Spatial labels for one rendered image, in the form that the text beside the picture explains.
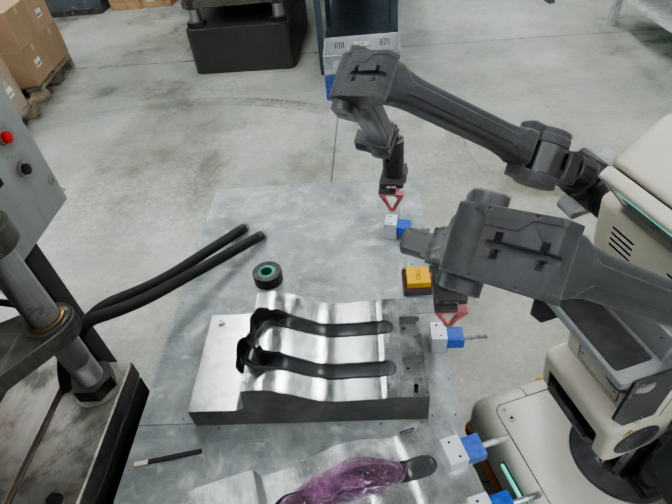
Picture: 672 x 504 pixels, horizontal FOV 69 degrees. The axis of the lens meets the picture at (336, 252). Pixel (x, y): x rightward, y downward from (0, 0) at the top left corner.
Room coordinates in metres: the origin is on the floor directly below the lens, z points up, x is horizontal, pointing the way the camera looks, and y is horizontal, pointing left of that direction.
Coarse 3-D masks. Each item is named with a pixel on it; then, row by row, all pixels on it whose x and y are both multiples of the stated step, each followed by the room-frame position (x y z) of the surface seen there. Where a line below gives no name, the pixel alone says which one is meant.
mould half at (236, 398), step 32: (224, 320) 0.78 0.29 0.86; (320, 320) 0.72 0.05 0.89; (352, 320) 0.71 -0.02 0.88; (224, 352) 0.68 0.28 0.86; (288, 352) 0.62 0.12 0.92; (320, 352) 0.63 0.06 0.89; (352, 352) 0.63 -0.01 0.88; (384, 352) 0.61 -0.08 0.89; (416, 352) 0.60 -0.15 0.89; (224, 384) 0.60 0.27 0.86; (256, 384) 0.54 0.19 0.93; (288, 384) 0.54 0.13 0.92; (320, 384) 0.55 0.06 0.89; (352, 384) 0.55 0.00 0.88; (384, 384) 0.54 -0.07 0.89; (192, 416) 0.54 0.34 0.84; (224, 416) 0.54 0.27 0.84; (256, 416) 0.53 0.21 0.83; (288, 416) 0.52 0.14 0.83; (320, 416) 0.52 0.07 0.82; (352, 416) 0.51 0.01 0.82; (384, 416) 0.51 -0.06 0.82; (416, 416) 0.50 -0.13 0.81
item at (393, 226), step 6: (390, 216) 1.11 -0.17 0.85; (396, 216) 1.11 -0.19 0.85; (384, 222) 1.09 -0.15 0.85; (390, 222) 1.08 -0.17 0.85; (396, 222) 1.08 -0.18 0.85; (402, 222) 1.09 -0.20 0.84; (408, 222) 1.09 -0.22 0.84; (384, 228) 1.08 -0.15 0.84; (390, 228) 1.07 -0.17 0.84; (396, 228) 1.07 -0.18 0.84; (402, 228) 1.06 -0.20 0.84; (420, 228) 1.07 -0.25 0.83; (426, 228) 1.06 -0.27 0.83; (384, 234) 1.08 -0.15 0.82; (390, 234) 1.07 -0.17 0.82; (396, 234) 1.07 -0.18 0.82; (402, 234) 1.06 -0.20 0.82
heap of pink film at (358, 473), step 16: (336, 464) 0.37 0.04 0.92; (352, 464) 0.37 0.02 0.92; (368, 464) 0.37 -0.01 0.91; (384, 464) 0.37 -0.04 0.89; (400, 464) 0.38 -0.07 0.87; (320, 480) 0.35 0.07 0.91; (336, 480) 0.35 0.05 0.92; (352, 480) 0.34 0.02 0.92; (368, 480) 0.34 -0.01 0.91; (384, 480) 0.34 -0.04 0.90; (400, 480) 0.35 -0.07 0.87; (288, 496) 0.34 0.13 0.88; (304, 496) 0.33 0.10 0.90; (320, 496) 0.33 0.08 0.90; (336, 496) 0.32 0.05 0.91; (352, 496) 0.32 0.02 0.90; (368, 496) 0.32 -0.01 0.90
